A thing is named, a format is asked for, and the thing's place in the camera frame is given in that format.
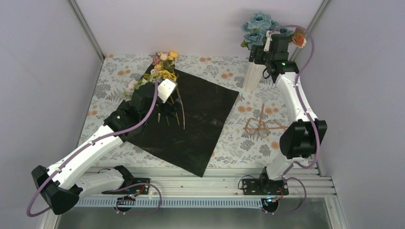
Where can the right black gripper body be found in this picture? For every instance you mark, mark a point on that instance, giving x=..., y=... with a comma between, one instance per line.
x=258, y=59

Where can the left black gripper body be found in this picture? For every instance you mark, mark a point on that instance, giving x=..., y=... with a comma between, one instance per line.
x=166, y=110

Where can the blue rose stem bunch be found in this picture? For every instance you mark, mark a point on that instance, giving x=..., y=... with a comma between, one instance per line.
x=255, y=30

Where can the black wrapping paper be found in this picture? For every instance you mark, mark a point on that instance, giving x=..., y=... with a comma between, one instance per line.
x=188, y=139

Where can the colourful artificial flower bouquet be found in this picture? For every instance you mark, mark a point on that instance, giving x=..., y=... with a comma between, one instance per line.
x=152, y=75

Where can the pink orange rose stem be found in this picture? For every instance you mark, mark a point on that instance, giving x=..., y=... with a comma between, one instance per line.
x=299, y=37

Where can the tan raffia ribbon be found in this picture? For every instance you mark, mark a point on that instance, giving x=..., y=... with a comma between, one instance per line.
x=260, y=127

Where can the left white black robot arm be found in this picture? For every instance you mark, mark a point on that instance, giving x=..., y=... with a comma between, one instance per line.
x=64, y=183

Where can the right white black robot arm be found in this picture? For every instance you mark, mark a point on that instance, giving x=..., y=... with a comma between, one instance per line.
x=303, y=137

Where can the white ribbed ceramic vase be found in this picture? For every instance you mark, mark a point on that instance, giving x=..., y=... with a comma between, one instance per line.
x=253, y=76

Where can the floral patterned table mat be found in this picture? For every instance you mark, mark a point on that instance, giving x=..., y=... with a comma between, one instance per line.
x=234, y=149

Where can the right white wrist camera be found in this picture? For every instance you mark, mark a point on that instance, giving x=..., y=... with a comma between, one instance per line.
x=269, y=35

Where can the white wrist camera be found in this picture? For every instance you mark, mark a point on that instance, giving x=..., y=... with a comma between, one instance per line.
x=165, y=89
x=269, y=35

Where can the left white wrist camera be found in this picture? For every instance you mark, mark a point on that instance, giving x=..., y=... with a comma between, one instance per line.
x=165, y=89

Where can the right vertical aluminium post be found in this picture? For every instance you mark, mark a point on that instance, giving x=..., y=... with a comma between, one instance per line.
x=324, y=4

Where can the vertical aluminium post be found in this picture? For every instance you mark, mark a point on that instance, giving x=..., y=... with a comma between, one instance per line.
x=84, y=24
x=324, y=4

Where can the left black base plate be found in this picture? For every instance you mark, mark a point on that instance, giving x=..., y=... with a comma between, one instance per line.
x=136, y=190

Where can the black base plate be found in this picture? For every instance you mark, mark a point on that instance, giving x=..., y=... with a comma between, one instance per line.
x=136, y=190
x=251, y=187

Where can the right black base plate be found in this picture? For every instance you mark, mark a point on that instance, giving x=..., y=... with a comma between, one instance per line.
x=251, y=187

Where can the left vertical aluminium post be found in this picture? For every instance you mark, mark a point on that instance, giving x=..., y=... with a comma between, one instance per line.
x=84, y=24

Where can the aluminium rail frame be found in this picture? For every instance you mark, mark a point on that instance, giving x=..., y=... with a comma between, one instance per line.
x=219, y=188

